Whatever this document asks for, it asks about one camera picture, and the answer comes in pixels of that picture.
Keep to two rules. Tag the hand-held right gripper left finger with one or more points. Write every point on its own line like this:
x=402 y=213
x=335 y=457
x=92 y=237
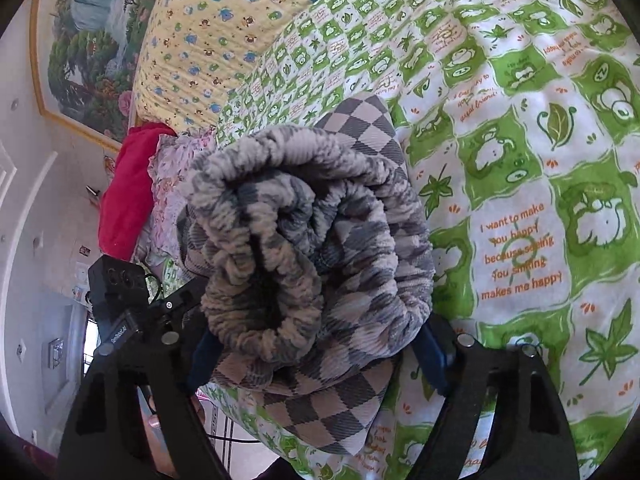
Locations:
x=200 y=365

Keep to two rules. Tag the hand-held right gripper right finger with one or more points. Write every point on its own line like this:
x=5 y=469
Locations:
x=432 y=355

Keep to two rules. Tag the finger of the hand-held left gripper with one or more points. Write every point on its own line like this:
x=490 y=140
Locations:
x=177 y=300

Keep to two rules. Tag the grey checkered pants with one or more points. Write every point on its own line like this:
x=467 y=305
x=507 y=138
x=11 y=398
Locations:
x=320 y=240

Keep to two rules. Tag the red cloth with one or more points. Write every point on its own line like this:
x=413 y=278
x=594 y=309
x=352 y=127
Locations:
x=127 y=195

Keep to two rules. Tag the pink floral ruffled cloth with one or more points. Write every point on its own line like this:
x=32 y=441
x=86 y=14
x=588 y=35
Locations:
x=167 y=180

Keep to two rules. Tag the green frog printed bedsheet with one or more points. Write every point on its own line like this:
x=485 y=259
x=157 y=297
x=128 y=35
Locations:
x=510 y=160

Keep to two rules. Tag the yellow animal printed quilt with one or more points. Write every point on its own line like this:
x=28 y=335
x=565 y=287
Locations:
x=210 y=35

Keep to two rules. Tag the framed landscape wall painting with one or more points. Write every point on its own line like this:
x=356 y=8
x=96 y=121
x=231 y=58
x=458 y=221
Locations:
x=95 y=45

